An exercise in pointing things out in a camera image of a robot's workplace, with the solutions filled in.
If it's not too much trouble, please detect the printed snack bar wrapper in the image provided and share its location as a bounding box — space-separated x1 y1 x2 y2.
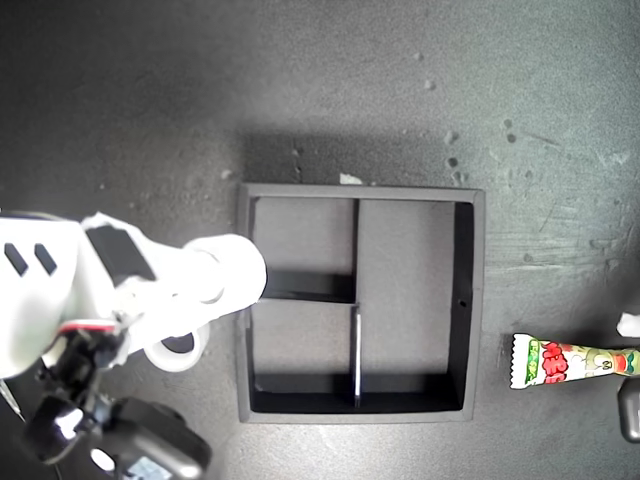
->
508 333 640 392

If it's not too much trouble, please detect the black compartment tray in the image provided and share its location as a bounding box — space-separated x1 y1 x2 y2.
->
234 182 487 425

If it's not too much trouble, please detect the red black wire bundle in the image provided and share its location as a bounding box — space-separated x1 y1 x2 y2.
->
37 321 127 401

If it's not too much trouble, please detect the grey thin cable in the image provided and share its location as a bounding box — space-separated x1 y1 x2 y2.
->
0 378 25 422

